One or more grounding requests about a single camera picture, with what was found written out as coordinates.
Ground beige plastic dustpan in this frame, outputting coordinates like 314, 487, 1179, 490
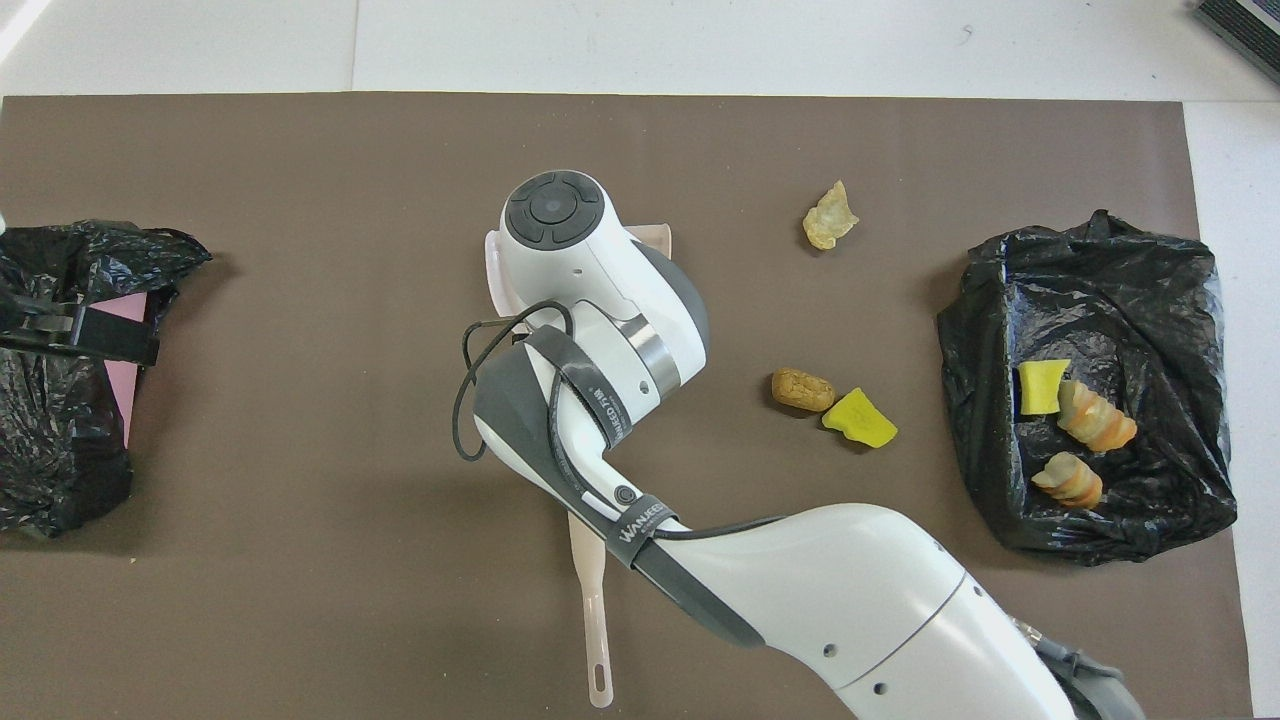
484, 222, 674, 313

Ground yellow sponge piece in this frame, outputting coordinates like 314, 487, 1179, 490
1017, 360, 1072, 416
821, 387, 899, 450

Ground black trash bag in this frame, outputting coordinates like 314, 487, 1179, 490
0, 220, 213, 541
937, 208, 1238, 568

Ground dark grey ribbed device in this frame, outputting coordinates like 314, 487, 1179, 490
1195, 0, 1280, 86

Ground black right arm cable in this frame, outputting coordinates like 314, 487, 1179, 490
452, 300, 791, 541

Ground pink plastic bin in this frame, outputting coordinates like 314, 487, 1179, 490
95, 293, 149, 448

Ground brown table mat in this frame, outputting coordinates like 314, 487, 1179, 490
0, 92, 1253, 720

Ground beige hand brush black bristles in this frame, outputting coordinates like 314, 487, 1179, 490
568, 510, 615, 710

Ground orange striped croissant toy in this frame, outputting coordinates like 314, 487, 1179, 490
1057, 379, 1139, 454

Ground beige croissant toy piece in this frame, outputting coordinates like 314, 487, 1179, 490
1031, 452, 1104, 510
802, 180, 861, 252

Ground brown bread roll toy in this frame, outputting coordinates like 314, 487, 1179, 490
770, 368, 837, 414

